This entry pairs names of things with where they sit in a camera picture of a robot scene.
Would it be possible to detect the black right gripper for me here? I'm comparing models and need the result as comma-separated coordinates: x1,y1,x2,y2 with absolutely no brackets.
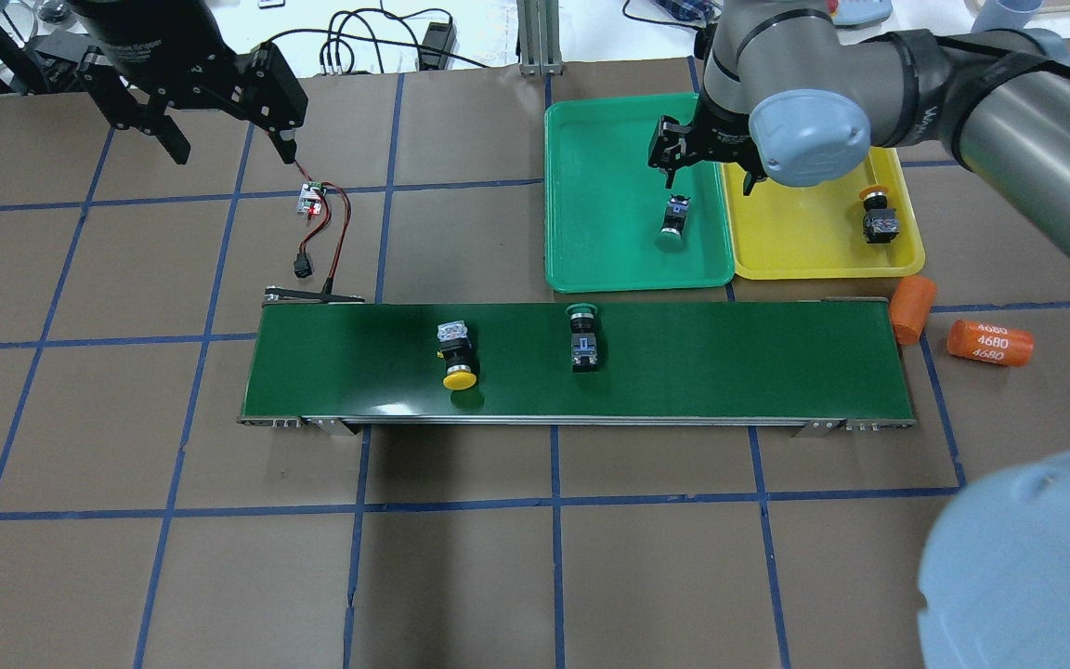
648,93,767,196

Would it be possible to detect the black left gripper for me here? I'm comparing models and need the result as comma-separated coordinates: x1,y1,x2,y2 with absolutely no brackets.
71,1,308,165

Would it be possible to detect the yellow push button switch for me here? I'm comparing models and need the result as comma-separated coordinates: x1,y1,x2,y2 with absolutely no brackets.
859,185,901,244

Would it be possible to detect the green push button switch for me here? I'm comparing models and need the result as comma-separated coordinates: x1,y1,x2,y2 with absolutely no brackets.
566,302,600,374

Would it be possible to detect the plain orange cylinder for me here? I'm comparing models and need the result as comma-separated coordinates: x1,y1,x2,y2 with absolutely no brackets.
888,275,938,346

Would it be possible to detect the orange cylinder with 4680 print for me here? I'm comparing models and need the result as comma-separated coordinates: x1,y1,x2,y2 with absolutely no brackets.
946,319,1036,368

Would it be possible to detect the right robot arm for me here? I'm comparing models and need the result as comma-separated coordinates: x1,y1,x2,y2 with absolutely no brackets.
230,148,1070,668

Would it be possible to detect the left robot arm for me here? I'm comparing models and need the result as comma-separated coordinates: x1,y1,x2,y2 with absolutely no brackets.
27,1,308,164

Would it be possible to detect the yellow plastic tray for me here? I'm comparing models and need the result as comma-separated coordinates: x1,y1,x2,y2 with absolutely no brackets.
722,148,926,280

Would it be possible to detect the small controller circuit board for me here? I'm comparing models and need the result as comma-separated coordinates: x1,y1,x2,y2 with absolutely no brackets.
296,181,327,217

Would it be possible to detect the green plastic tray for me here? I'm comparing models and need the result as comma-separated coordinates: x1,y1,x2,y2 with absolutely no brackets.
544,93,734,294

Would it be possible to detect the green conveyor belt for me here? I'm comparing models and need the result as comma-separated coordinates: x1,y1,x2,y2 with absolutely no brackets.
238,299,916,434

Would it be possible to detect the black power adapter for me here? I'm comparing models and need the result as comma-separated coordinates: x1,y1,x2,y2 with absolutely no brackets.
417,20,457,72

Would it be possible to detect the blue plastic cup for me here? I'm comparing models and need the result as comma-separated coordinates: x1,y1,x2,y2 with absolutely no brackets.
970,0,1045,33

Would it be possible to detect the red black wire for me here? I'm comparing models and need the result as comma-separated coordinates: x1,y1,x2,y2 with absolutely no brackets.
289,153,352,300

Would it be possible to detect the aluminium frame post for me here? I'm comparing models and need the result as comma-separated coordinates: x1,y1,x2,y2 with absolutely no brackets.
516,0,564,77

